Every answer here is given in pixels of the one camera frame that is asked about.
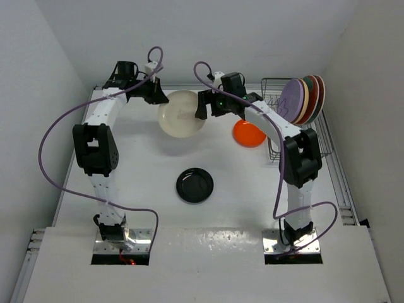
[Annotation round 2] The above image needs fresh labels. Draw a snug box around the metal base plate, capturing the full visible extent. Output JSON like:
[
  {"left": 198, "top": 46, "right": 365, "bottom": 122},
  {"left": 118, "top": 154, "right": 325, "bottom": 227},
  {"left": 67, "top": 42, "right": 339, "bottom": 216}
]
[
  {"left": 93, "top": 229, "right": 153, "bottom": 255},
  {"left": 262, "top": 227, "right": 321, "bottom": 254}
]

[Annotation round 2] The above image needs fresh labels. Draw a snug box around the lavender plastic plate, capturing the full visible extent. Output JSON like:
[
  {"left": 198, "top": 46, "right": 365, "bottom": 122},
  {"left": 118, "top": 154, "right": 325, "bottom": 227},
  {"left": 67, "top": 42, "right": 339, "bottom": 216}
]
[{"left": 277, "top": 79, "right": 304, "bottom": 122}]

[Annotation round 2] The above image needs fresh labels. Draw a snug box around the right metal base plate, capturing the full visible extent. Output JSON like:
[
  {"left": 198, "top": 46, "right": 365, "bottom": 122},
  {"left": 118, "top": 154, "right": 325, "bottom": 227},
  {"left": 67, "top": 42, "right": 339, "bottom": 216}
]
[{"left": 262, "top": 227, "right": 321, "bottom": 254}]

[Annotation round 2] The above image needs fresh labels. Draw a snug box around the cream bear plate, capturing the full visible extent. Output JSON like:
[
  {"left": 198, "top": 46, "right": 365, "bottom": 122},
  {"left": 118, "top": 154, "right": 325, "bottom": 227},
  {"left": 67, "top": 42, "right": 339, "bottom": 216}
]
[{"left": 158, "top": 90, "right": 205, "bottom": 138}]

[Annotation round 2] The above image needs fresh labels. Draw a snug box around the dark green plate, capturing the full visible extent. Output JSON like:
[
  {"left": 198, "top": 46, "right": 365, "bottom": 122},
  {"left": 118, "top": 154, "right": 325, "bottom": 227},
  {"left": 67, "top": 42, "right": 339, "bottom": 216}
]
[{"left": 301, "top": 75, "right": 319, "bottom": 124}]

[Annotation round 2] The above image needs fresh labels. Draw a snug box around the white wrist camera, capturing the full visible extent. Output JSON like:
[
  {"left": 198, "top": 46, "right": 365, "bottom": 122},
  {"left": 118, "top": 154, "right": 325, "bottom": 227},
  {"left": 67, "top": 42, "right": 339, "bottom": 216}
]
[
  {"left": 213, "top": 71, "right": 225, "bottom": 88},
  {"left": 145, "top": 61, "right": 163, "bottom": 80}
]

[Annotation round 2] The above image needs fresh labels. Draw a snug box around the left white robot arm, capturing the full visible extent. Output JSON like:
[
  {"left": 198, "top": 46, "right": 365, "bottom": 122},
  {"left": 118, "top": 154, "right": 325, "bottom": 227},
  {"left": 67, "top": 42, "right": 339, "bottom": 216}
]
[{"left": 73, "top": 61, "right": 169, "bottom": 251}]

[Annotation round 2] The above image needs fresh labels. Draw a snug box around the black wire dish rack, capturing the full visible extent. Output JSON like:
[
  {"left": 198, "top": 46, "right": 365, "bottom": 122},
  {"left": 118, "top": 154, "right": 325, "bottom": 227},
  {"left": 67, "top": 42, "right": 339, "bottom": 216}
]
[{"left": 260, "top": 78, "right": 334, "bottom": 163}]

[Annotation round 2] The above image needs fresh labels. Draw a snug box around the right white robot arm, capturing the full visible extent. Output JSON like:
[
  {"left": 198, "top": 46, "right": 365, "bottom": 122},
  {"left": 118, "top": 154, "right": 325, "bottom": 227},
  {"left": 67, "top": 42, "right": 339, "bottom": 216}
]
[{"left": 196, "top": 72, "right": 322, "bottom": 246}]

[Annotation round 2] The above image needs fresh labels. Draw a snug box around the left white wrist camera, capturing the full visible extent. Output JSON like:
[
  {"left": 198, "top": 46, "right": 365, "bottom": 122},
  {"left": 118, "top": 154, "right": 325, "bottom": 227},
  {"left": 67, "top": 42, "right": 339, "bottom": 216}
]
[{"left": 145, "top": 61, "right": 163, "bottom": 80}]

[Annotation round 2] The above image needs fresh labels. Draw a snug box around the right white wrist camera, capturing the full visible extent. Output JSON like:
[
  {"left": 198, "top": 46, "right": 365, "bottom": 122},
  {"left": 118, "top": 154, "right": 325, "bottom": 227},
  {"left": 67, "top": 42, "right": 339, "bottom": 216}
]
[{"left": 213, "top": 71, "right": 225, "bottom": 88}]

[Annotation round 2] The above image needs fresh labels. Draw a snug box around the black plate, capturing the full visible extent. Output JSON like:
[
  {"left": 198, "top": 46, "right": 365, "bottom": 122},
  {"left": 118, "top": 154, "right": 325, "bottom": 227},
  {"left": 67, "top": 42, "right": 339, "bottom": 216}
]
[{"left": 175, "top": 167, "right": 214, "bottom": 205}]

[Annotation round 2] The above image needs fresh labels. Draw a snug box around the peach beige plate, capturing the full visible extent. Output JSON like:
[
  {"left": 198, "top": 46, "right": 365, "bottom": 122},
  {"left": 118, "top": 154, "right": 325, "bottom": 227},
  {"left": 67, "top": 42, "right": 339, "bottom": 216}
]
[{"left": 294, "top": 78, "right": 309, "bottom": 124}]

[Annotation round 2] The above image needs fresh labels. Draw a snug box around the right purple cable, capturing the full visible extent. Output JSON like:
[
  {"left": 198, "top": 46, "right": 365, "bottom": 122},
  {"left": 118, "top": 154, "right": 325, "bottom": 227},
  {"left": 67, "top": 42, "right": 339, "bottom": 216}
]
[{"left": 193, "top": 61, "right": 338, "bottom": 256}]

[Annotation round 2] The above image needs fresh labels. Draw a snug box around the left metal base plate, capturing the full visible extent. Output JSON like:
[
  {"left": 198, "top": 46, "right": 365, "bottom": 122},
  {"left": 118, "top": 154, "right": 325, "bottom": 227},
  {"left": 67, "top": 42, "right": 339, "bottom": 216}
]
[{"left": 93, "top": 229, "right": 153, "bottom": 255}]

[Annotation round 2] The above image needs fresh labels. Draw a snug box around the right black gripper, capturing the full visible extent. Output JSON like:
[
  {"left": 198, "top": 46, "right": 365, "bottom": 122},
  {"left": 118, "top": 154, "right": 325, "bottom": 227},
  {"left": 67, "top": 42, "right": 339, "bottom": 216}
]
[{"left": 197, "top": 87, "right": 234, "bottom": 119}]

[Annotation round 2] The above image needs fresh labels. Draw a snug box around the orange plate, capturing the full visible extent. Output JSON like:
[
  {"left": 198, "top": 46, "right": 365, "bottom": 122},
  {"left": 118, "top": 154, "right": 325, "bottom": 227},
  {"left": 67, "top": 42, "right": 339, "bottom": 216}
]
[{"left": 232, "top": 119, "right": 266, "bottom": 148}]

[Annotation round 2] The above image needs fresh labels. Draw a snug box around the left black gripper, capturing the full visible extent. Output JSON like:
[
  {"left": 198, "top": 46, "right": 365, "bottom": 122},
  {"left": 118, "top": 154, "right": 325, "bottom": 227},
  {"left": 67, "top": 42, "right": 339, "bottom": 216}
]
[{"left": 129, "top": 74, "right": 167, "bottom": 105}]

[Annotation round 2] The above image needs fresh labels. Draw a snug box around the red teal flower plate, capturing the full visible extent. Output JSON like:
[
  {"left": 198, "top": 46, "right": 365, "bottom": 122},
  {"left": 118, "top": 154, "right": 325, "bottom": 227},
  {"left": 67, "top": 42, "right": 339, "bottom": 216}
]
[{"left": 308, "top": 74, "right": 326, "bottom": 124}]

